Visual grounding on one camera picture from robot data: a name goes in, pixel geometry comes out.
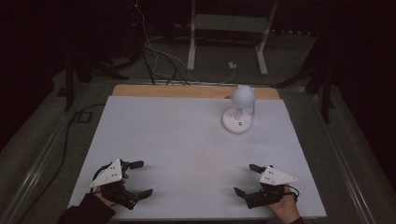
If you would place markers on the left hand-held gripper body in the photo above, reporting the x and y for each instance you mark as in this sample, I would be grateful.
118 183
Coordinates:
109 175

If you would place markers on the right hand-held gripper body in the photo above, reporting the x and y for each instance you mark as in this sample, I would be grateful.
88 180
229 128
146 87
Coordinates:
274 179

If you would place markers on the person's left hand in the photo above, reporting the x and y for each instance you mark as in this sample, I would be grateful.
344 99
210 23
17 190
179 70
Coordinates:
105 201

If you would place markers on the person's right hand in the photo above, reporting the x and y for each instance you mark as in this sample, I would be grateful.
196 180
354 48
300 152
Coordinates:
285 209

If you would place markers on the white table mat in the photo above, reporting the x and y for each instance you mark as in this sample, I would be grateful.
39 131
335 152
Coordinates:
186 149

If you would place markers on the white round-head desk lamp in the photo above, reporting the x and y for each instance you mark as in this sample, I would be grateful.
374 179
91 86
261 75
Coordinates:
243 97

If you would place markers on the black tripod stand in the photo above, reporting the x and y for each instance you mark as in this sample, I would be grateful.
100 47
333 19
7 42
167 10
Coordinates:
70 84
325 93

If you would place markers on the white plug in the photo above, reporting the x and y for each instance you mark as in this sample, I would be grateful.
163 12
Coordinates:
232 65

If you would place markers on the white metal stand frame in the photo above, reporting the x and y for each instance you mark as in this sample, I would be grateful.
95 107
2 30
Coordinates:
191 46

